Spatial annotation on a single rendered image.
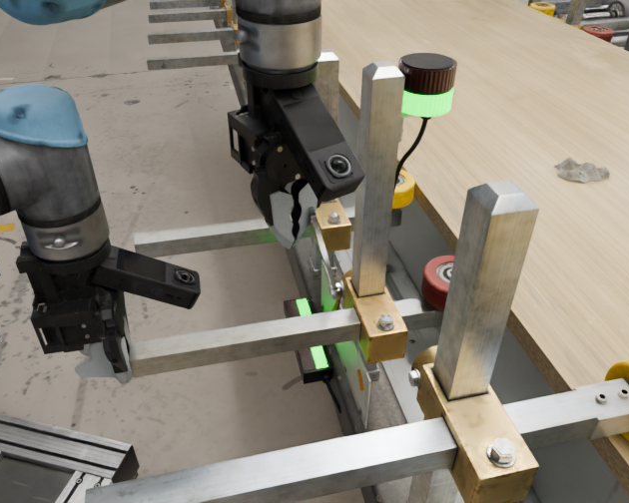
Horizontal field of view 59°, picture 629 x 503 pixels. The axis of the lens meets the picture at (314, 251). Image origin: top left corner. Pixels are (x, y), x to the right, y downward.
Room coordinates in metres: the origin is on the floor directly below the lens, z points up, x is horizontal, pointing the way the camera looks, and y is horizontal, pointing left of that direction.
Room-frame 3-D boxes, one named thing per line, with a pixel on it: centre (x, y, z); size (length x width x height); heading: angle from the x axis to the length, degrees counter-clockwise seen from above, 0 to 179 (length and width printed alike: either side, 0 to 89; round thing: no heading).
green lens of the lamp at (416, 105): (0.57, -0.12, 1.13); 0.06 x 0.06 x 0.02
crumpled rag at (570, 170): (0.81, -0.45, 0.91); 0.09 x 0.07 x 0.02; 70
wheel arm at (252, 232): (0.74, 0.07, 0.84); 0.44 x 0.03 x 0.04; 103
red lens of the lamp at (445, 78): (0.57, -0.12, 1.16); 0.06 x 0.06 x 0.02
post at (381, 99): (0.56, -0.07, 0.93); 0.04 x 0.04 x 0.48; 13
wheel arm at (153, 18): (2.21, 0.40, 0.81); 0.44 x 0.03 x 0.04; 103
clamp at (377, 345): (0.54, -0.08, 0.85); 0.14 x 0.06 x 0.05; 13
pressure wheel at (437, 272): (0.55, -0.18, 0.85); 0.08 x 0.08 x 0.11
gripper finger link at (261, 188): (0.50, 0.04, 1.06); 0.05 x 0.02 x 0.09; 124
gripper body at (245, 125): (0.53, 0.04, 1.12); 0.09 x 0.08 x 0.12; 34
